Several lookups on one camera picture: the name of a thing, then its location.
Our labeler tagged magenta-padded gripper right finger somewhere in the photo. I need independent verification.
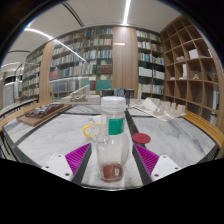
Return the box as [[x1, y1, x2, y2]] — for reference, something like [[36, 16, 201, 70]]
[[132, 143, 183, 186]]

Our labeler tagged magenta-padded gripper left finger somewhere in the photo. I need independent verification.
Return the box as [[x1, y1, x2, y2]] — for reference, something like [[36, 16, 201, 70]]
[[41, 143, 93, 185]]

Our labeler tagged clear plastic bottle green label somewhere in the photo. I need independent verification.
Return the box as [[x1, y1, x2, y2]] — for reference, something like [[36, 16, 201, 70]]
[[95, 96, 130, 183]]

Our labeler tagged flat round red coaster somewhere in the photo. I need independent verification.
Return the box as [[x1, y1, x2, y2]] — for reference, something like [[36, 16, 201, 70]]
[[131, 132, 152, 145]]

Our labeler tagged curved wooden bench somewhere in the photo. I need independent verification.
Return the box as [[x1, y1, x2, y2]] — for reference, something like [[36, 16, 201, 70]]
[[183, 109, 224, 148], [0, 99, 51, 132]]

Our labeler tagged dark model on wooden board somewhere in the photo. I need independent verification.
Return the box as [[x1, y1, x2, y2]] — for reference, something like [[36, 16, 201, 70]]
[[17, 103, 72, 127]]

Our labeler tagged white city block model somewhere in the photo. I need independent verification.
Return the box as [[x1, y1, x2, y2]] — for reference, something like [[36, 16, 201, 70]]
[[129, 89, 187, 122]]

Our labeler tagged white sloped building model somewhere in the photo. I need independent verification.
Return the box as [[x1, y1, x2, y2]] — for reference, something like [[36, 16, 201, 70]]
[[60, 84, 101, 105]]

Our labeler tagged black building model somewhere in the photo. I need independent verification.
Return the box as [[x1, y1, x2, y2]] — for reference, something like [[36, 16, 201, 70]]
[[101, 88, 135, 99]]

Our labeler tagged wooden cubby shelf unit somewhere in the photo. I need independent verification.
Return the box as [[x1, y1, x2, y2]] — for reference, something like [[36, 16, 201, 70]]
[[159, 14, 224, 134]]

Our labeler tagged book-filled bookcase behind glass railing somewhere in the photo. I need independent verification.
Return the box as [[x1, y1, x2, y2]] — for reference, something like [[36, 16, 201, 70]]
[[19, 44, 46, 101]]

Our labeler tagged narrow book-filled bookcase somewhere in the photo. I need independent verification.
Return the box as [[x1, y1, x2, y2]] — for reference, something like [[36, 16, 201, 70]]
[[135, 29, 166, 99]]

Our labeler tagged wide book-filled bookcase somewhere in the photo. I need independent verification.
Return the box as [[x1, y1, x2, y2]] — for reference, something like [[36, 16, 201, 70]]
[[49, 26, 114, 99]]

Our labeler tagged curved ceiling light strip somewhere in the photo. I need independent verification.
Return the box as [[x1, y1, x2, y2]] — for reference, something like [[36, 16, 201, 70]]
[[23, 27, 86, 63]]

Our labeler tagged straight ceiling light strip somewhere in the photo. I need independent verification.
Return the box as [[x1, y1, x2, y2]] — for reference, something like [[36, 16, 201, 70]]
[[122, 0, 132, 26]]

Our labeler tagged white mug yellow handle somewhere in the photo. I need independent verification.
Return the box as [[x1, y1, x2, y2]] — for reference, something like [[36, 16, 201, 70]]
[[82, 115, 109, 143]]

